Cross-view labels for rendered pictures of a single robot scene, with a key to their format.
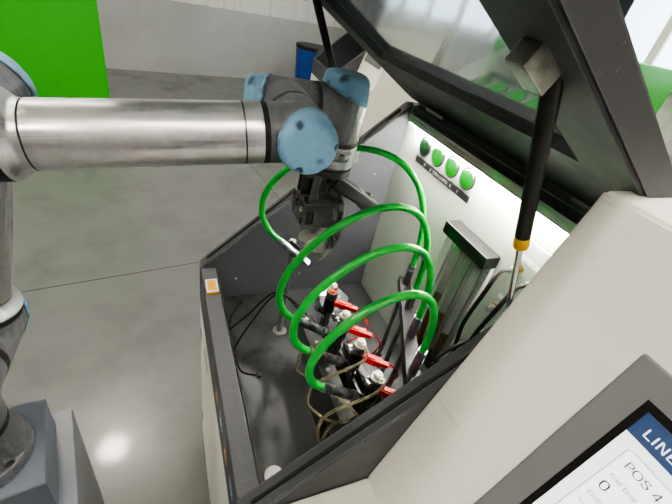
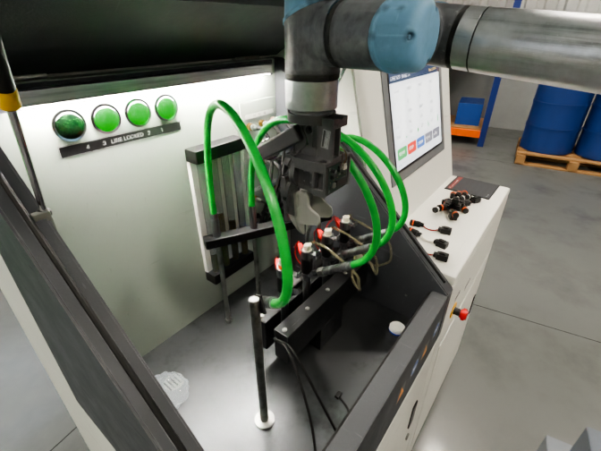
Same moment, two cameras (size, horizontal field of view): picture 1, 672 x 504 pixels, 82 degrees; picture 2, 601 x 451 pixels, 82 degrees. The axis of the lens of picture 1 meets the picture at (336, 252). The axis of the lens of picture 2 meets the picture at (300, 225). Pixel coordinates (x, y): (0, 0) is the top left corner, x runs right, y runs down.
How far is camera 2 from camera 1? 1.03 m
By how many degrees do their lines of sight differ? 90
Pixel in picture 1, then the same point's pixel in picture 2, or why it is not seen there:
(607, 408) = (385, 85)
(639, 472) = (394, 90)
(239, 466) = (435, 305)
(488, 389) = (371, 131)
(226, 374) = (399, 360)
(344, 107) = not seen: hidden behind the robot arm
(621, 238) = not seen: hidden behind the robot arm
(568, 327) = (368, 75)
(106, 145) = not seen: outside the picture
